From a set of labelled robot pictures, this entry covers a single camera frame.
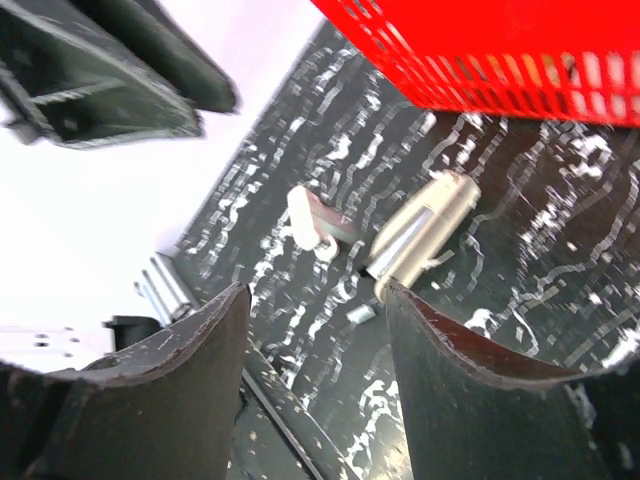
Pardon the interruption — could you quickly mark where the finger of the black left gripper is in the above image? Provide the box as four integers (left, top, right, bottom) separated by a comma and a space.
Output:
74, 0, 239, 113
1, 1, 202, 149

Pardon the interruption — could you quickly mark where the red plastic basket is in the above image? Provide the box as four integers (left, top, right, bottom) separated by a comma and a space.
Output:
318, 0, 639, 127

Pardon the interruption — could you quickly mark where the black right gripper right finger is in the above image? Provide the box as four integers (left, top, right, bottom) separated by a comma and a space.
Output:
385, 281, 639, 479

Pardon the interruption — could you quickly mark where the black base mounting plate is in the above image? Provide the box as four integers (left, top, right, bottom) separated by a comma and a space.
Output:
242, 341, 358, 479

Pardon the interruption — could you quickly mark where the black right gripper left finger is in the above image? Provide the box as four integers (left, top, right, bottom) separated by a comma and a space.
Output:
1, 283, 251, 479

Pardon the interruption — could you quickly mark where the beige stapler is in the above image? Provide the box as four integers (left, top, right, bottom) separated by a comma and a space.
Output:
286, 170, 481, 302

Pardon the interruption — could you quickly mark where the silver staple strip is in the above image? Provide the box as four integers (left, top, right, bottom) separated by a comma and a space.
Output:
346, 304, 376, 325

